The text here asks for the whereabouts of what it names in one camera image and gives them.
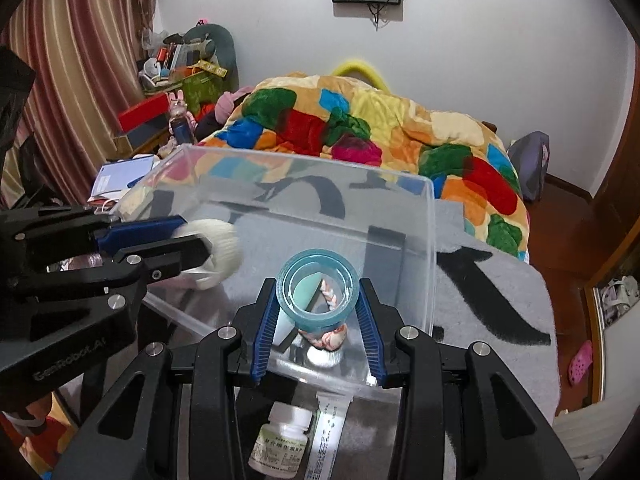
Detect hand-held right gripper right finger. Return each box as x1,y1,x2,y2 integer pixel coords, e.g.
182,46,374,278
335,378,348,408
352,277,581,480

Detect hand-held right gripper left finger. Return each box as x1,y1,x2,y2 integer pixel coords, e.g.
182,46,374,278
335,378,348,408
50,277,283,480

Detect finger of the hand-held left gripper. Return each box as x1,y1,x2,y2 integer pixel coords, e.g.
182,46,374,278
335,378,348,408
0,206,189,262
0,236,212,322

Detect blue tape roll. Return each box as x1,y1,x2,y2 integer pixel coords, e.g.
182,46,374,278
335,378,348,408
276,249,362,332

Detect white fluffy powder puff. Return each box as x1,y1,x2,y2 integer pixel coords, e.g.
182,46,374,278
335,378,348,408
175,219,244,291

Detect clear plastic storage box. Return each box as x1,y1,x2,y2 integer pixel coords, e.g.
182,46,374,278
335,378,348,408
107,143,438,403

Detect pink white striped trinket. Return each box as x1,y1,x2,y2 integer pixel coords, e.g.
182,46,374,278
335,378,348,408
312,280,348,350

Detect green makeup sponge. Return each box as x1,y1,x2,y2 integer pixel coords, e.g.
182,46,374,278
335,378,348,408
294,271,326,313

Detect blue notebook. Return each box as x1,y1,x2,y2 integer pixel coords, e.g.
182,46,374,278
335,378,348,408
91,155,156,203

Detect dark glass bottle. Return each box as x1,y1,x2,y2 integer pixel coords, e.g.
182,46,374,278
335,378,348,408
172,116,196,147

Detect white medicine bottle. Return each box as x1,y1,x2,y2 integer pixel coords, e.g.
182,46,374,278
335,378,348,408
248,402,315,473

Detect red flat box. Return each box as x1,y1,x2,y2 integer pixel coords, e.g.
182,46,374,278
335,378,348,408
117,91,171,133

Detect grey mat with black print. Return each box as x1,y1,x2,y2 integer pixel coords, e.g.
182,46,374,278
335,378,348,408
120,170,561,480

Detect pink rabbit toy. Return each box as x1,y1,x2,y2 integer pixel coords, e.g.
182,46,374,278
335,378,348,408
167,90,196,123

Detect green cardboard box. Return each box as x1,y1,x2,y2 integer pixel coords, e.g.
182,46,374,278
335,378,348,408
145,67,226,107

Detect pink knitted hat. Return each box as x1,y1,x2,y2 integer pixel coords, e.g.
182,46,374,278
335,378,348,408
215,86,256,121

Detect striped pink curtain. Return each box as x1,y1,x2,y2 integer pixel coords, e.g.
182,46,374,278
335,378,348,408
0,0,161,211

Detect pink clog shoe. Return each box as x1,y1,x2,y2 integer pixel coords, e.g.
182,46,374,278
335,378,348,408
567,340,594,386

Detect colourful patchwork blanket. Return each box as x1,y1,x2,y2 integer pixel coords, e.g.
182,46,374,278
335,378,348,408
197,74,531,263

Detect grey backpack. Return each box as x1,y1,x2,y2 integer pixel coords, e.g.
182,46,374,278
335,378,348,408
506,131,551,204

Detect white radiator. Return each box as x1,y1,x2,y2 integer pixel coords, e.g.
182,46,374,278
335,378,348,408
552,390,636,466

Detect white sandals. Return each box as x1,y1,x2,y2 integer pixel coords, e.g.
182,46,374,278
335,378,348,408
597,275,640,318

